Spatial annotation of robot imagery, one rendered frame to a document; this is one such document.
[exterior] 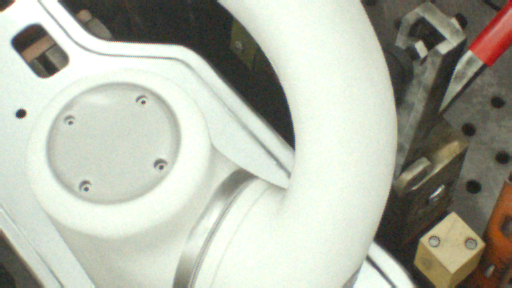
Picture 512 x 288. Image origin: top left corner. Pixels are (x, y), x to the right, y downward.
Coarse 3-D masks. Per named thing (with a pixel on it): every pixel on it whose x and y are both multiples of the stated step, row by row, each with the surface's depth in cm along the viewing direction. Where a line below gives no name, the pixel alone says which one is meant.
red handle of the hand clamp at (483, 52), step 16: (496, 16) 71; (480, 32) 71; (496, 32) 70; (480, 48) 71; (496, 48) 70; (464, 64) 72; (480, 64) 71; (464, 80) 72; (448, 96) 72; (400, 144) 73
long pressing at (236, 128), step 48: (48, 0) 89; (0, 48) 88; (96, 48) 87; (144, 48) 87; (192, 48) 87; (0, 96) 86; (48, 96) 86; (192, 96) 85; (240, 96) 84; (0, 144) 84; (240, 144) 83; (288, 144) 82; (0, 192) 82; (48, 240) 80
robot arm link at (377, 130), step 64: (256, 0) 42; (320, 0) 43; (320, 64) 42; (384, 64) 47; (320, 128) 43; (384, 128) 45; (256, 192) 48; (320, 192) 43; (384, 192) 46; (256, 256) 46; (320, 256) 44
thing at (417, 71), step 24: (408, 24) 62; (432, 24) 61; (456, 24) 62; (384, 48) 61; (408, 48) 62; (432, 48) 62; (456, 48) 61; (408, 72) 60; (432, 72) 62; (408, 96) 68; (432, 96) 65; (408, 120) 70; (432, 120) 69; (408, 144) 70
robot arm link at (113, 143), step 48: (96, 96) 46; (144, 96) 46; (48, 144) 45; (96, 144) 45; (144, 144) 45; (192, 144) 45; (48, 192) 44; (96, 192) 44; (144, 192) 44; (192, 192) 44; (96, 240) 44; (144, 240) 45; (192, 240) 46
